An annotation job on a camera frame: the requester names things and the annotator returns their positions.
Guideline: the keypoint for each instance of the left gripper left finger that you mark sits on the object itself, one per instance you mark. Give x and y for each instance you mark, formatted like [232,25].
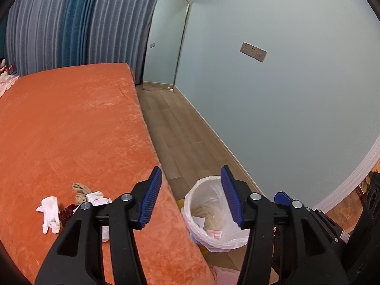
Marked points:
[76,255]

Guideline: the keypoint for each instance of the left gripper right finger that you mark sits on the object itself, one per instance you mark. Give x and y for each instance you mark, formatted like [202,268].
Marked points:
[253,212]

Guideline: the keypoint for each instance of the beige tulle veil with pearls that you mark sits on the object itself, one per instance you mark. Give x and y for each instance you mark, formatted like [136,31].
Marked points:
[214,219]

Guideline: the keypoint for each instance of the white trash bag bin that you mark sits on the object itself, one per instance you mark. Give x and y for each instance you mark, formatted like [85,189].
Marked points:
[209,192]

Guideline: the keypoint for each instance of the dark red velvet scrunchie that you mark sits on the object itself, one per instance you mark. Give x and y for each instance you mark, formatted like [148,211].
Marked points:
[66,214]

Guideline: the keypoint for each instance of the white cotton glove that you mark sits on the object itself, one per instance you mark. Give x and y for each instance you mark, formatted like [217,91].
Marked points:
[50,209]

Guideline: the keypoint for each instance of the tan nylon stocking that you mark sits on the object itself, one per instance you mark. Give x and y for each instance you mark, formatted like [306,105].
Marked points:
[81,192]

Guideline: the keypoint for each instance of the pink plastic wrapper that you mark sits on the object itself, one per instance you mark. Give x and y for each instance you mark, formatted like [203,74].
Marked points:
[215,234]

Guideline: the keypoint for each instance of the white paper bag red logo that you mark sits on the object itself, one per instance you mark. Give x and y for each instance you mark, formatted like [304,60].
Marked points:
[200,222]

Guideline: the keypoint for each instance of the orange velvet bed cover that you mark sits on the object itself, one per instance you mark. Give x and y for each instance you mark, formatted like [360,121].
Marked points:
[79,124]

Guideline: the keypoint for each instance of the pink lace bedding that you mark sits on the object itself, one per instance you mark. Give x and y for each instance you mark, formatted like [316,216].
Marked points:
[8,76]

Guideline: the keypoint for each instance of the standing floor mirror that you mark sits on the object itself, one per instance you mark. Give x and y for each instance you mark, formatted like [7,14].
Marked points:
[164,44]

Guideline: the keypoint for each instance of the blue grey curtain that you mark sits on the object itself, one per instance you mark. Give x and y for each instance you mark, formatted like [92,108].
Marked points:
[38,35]

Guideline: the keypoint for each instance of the wall switch panel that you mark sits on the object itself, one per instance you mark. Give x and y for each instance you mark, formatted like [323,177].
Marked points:
[253,52]

